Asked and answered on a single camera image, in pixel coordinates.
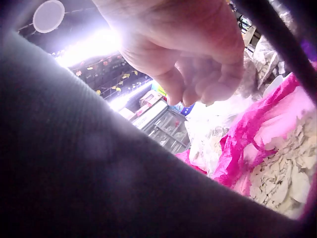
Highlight person's legs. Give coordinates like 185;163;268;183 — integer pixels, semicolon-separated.
0;30;305;238

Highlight clear plastic bag of leaves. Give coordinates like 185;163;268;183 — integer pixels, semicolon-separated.
185;97;255;178

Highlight person's right hand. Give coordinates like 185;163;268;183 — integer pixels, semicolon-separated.
92;0;246;107

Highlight person's right fingers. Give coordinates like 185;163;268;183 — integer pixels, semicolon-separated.
155;53;245;107

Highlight pink plastic bag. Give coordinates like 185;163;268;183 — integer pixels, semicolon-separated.
175;73;317;221

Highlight white sack of leaves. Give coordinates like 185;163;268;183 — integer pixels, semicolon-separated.
244;35;292;99

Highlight glass-top freezer cabinet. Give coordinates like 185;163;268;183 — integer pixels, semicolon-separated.
119;89;196;154

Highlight pile of dried leaves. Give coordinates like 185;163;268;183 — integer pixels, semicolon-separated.
249;124;314;214

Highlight round white ceiling lamp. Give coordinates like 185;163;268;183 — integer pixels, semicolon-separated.
33;0;65;33

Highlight black strap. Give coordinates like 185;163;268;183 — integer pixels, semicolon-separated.
233;0;317;104

